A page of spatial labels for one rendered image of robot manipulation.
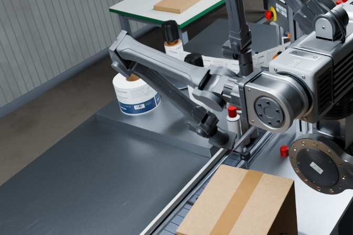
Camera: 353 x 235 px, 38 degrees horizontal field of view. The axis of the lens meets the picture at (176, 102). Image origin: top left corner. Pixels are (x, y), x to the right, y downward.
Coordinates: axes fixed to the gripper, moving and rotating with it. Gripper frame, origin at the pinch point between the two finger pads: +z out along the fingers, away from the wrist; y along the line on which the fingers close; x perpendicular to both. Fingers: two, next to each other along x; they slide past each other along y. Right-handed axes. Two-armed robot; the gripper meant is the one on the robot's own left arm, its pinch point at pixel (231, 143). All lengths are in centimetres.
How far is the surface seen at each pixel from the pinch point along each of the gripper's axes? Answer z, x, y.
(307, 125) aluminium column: 25.2, -19.9, -17.4
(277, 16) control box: -9, -51, -5
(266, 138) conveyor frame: 16.4, -8.4, -5.9
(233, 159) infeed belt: 2.8, 5.3, -1.5
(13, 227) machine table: -32, 59, 59
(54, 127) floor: 116, 11, 211
